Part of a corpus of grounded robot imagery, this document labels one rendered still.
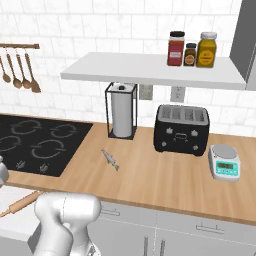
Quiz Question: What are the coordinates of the narrow grey drawer front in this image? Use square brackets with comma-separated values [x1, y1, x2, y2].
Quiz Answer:
[96, 199, 158, 232]

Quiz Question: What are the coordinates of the wide grey drawer front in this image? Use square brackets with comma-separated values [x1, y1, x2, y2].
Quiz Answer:
[155, 209, 256, 248]

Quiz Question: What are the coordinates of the wooden rolling pin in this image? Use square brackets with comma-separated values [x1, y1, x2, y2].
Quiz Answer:
[0, 190, 44, 218]

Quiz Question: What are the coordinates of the white open drawer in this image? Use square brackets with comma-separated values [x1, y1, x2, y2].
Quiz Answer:
[0, 184, 46, 243]

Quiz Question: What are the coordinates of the white paper towel roll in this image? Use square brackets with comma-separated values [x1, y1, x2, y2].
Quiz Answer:
[110, 84, 134, 138]

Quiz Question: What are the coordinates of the grey fish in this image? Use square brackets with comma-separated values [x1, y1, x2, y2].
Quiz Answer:
[100, 148, 120, 172]

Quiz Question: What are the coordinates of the black toaster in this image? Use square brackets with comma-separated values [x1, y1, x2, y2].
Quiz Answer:
[153, 104, 211, 157]

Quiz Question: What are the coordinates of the black hob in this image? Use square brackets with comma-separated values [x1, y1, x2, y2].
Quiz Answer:
[0, 114, 94, 178]

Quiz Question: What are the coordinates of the red spice jar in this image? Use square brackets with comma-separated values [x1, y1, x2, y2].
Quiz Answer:
[166, 30, 186, 67]

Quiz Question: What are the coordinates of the small brown spice jar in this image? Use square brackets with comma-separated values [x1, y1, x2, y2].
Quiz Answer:
[183, 42, 198, 67]

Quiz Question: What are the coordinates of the wooden spatula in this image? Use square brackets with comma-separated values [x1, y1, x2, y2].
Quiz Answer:
[24, 52, 42, 94]

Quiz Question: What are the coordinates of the white teal kitchen scale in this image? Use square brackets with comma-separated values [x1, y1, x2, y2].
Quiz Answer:
[207, 143, 241, 183]

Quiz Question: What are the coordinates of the yellow spice jar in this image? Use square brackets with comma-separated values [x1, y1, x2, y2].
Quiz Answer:
[195, 31, 218, 69]

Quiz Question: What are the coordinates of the grey cupboard door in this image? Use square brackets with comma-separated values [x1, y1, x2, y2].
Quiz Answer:
[154, 237, 256, 256]
[87, 218, 158, 256]

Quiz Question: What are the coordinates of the small wooden spoon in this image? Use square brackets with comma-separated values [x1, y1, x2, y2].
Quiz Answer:
[0, 54, 12, 84]

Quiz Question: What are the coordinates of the black wire towel holder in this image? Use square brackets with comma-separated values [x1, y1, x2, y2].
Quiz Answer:
[104, 81, 139, 141]

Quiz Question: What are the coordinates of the grey wall socket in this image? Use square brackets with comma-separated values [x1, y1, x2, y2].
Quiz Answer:
[138, 84, 154, 101]

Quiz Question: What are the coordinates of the white wall socket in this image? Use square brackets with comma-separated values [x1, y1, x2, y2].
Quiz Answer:
[170, 86, 186, 103]

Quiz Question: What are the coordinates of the white wall shelf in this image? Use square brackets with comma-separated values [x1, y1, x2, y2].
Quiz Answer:
[60, 51, 247, 91]

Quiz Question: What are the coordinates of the short silver drawer handle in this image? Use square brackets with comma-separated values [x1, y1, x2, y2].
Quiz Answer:
[99, 207, 121, 217]

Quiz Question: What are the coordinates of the long silver drawer handle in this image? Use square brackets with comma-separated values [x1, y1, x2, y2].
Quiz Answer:
[195, 222, 226, 234]

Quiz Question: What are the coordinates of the wooden wall rail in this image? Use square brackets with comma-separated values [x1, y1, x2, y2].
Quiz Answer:
[0, 43, 41, 50]

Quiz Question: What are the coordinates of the grey wall cupboard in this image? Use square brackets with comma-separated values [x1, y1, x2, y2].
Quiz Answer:
[229, 0, 256, 92]

